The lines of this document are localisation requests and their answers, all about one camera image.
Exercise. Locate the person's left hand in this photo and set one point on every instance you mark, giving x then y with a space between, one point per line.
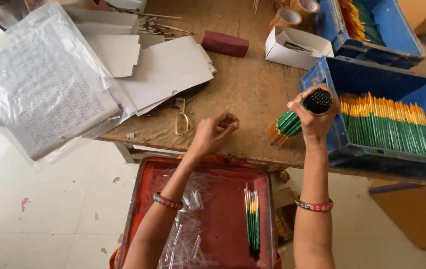
209 134

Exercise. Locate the person's right hand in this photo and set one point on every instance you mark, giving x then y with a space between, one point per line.
315 121

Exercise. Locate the person's left fingers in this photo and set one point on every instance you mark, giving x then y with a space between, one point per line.
229 120

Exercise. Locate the bundle of green paintbrushes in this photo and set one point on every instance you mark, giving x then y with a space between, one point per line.
289 123

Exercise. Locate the maroon case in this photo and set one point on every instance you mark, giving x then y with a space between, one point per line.
225 44

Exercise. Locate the stack of flat white cartons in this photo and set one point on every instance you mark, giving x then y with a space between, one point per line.
164 71

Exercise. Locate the red metal tray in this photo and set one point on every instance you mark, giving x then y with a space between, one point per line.
224 209

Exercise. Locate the open white cardboard box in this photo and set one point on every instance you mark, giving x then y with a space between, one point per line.
291 56

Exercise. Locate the metal tool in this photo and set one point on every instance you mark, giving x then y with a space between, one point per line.
297 47

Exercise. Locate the red patterned left bangle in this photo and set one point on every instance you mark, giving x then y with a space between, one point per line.
168 202

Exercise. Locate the red patterned bangle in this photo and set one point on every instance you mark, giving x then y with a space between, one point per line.
314 206
168 202

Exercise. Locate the capped green paintbrushes group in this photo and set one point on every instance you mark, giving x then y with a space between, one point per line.
252 224

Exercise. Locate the heap of clear plastic tubes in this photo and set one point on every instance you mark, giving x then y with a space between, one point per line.
188 228

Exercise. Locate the brown tape roll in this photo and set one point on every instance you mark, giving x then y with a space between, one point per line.
306 7
285 18

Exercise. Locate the cardboard box of brushes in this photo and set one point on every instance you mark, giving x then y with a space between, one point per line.
284 224

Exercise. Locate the heap of wooden brush sticks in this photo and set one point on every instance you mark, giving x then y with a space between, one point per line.
153 26

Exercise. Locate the red patterned right bangle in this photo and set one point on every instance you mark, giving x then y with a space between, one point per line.
314 206

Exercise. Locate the flat white carton sheet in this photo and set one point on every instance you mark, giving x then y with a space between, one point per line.
114 54

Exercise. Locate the large blue plastic crate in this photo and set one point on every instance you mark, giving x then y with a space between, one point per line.
366 80

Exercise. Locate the row of green paintbrushes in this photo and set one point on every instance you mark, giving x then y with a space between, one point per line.
388 129

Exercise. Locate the folded white carton sheet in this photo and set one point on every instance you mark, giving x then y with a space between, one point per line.
101 20

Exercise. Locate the heap of green orange paintbrushes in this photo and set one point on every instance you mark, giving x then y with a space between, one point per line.
360 20

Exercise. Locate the small blue plastic crate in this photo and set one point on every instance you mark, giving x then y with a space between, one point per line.
392 30

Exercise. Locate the plastic bag of label sheets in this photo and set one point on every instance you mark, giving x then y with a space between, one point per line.
44 82

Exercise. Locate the large brown cardboard box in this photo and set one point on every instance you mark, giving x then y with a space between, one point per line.
418 216

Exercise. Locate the brown cardboard sheet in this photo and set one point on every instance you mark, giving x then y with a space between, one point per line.
425 13

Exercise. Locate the metal table frame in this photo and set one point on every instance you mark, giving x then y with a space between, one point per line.
127 151

